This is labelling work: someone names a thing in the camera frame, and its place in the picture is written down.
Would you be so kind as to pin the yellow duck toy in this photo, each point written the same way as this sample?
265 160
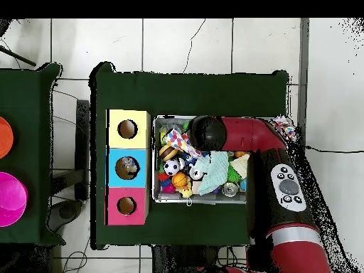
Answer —
186 193

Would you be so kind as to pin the black floor stand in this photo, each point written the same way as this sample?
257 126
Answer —
82 148

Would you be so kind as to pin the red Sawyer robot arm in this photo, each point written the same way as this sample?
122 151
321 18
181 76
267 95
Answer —
250 133

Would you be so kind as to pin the wooden box with three holes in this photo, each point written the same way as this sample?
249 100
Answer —
142 159

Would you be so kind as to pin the green spiky ball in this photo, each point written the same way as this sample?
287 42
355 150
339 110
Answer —
233 174

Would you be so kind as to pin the wooden burger toy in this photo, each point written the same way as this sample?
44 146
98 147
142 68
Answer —
167 152

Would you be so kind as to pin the small orange basketball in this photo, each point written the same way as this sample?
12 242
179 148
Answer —
180 180

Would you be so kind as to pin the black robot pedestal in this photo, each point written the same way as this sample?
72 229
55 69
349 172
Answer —
187 261

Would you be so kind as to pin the mint green knit cloth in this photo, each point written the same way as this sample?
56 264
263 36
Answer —
215 168

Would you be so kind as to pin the orange plate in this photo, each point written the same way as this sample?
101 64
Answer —
4 136

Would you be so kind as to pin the cream cloth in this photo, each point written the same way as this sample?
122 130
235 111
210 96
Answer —
242 165

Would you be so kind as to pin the small soccer ball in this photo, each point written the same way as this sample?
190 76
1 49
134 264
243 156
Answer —
172 166

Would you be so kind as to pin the colourful polka-dot cloth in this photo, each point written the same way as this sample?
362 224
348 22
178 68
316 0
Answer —
181 142

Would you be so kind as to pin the black tripod leg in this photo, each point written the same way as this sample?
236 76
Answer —
17 57

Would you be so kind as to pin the dark green tablecloth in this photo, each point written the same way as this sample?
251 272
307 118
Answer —
142 91

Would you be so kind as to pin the dark green side table cloth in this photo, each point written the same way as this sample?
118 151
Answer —
34 114

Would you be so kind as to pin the shallow clear mesh bin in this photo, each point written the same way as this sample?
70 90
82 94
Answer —
170 199

